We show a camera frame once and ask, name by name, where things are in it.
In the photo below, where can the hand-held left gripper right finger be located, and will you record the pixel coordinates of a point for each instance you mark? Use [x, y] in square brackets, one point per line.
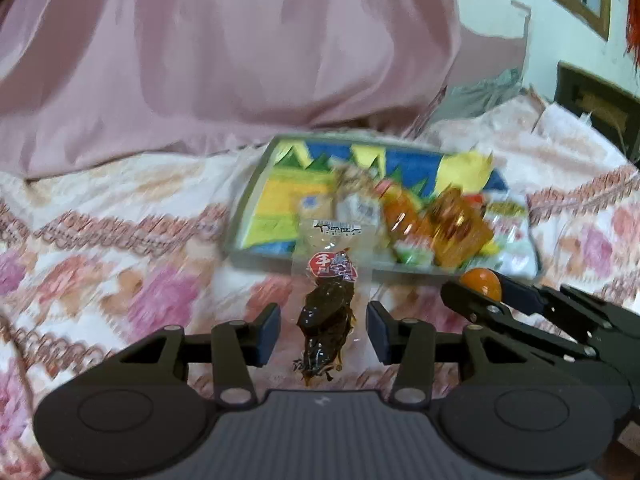
[377, 334]

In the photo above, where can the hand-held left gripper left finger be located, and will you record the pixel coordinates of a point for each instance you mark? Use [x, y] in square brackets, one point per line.
[270, 335]

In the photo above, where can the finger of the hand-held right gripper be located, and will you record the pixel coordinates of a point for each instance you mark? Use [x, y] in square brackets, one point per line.
[525, 295]
[465, 297]

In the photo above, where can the small orange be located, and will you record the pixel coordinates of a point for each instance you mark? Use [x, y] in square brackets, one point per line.
[480, 282]

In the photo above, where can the clear packet of dark kelp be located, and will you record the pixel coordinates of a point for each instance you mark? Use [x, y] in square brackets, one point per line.
[327, 310]

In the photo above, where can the green white snack packet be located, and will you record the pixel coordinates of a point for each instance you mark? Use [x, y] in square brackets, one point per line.
[512, 240]

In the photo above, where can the amber clear snack packet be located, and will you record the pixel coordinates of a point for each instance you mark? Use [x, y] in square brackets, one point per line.
[460, 230]

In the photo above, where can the orange clear snack packet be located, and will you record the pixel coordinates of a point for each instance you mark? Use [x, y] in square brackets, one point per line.
[402, 212]

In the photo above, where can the grey metal tray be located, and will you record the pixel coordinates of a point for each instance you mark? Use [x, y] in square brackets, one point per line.
[239, 220]

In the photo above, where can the narrow clear rice bar packet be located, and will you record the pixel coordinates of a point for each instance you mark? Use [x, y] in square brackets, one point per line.
[315, 207]

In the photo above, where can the large clear cracker packet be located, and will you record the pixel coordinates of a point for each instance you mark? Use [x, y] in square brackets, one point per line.
[357, 190]

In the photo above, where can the floral blanket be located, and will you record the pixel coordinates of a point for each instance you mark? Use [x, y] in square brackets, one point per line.
[100, 260]

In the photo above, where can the grey cloth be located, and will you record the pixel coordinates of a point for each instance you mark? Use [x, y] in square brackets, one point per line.
[475, 97]

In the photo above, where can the wooden shelf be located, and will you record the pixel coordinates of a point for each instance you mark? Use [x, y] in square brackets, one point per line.
[595, 105]

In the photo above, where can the pink curtain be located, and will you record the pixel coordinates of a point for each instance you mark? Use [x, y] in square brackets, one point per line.
[200, 60]

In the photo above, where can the red hanging ornament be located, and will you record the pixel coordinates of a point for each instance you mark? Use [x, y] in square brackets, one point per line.
[632, 20]

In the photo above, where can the wooden picture frame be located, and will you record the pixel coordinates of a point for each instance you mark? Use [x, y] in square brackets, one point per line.
[595, 15]

